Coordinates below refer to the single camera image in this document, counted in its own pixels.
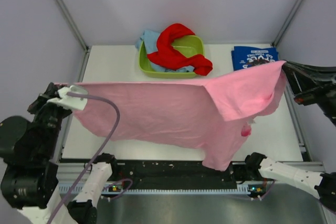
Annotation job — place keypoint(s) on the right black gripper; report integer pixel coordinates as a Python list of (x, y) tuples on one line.
[(310, 83)]

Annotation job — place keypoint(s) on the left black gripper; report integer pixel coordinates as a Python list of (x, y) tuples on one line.
[(42, 99)]

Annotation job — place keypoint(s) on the pink t shirt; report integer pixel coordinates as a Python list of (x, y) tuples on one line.
[(213, 114)]

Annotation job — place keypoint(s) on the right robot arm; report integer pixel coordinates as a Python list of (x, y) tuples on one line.
[(320, 185)]

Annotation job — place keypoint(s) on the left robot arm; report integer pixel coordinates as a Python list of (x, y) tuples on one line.
[(30, 183)]

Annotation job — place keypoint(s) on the folded blue printed t shirt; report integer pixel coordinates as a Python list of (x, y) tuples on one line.
[(244, 57)]

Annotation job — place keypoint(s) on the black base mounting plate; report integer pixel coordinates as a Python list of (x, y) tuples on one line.
[(177, 175)]

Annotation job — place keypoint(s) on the green plastic basin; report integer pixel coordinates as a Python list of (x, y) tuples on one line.
[(188, 46)]

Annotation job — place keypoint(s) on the red t shirt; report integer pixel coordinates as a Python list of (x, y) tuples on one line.
[(168, 57)]

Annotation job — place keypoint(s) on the light blue t shirt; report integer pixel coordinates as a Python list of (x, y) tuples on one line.
[(149, 38)]

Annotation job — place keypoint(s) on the aluminium frame rail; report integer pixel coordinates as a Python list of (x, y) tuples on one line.
[(75, 168)]

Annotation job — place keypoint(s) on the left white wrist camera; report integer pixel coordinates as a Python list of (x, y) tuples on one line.
[(70, 97)]

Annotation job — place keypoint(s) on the grey slotted cable duct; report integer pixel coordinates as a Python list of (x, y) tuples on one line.
[(240, 190)]

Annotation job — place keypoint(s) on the right aluminium corner post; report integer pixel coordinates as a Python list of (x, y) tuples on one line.
[(288, 21)]

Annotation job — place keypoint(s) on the aluminium corner post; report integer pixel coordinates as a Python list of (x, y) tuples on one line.
[(71, 24), (288, 21)]

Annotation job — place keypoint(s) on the left aluminium corner post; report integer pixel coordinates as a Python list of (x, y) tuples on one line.
[(71, 24)]

